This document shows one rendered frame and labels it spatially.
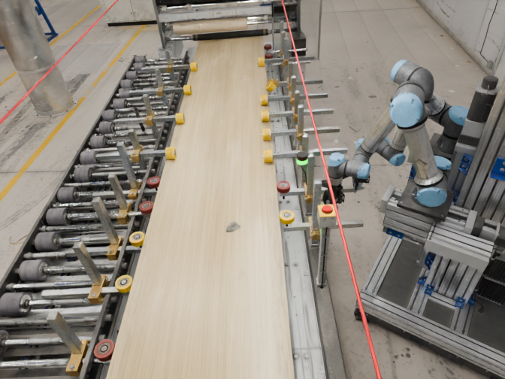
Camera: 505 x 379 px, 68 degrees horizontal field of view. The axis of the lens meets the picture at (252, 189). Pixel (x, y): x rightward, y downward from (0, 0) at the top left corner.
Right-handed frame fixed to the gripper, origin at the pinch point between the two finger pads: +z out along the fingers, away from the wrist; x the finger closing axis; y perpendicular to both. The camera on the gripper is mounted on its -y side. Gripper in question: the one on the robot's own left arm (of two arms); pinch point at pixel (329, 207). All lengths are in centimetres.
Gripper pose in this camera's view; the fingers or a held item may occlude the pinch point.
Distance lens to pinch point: 204.8
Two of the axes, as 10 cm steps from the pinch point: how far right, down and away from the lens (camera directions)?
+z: 0.7, 7.6, 6.5
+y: 3.5, 5.9, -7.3
